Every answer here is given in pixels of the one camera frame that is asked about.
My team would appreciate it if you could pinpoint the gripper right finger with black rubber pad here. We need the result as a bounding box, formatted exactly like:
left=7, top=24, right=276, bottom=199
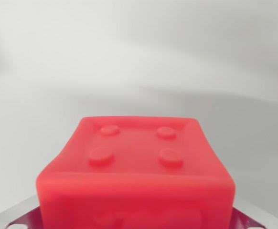
left=233, top=205, right=278, bottom=229

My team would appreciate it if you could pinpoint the gripper left finger with black rubber pad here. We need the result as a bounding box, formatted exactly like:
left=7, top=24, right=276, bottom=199
left=0, top=193, right=41, bottom=229

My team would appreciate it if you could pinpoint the red dice cube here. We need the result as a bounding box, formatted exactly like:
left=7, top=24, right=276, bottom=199
left=35, top=115, right=236, bottom=229

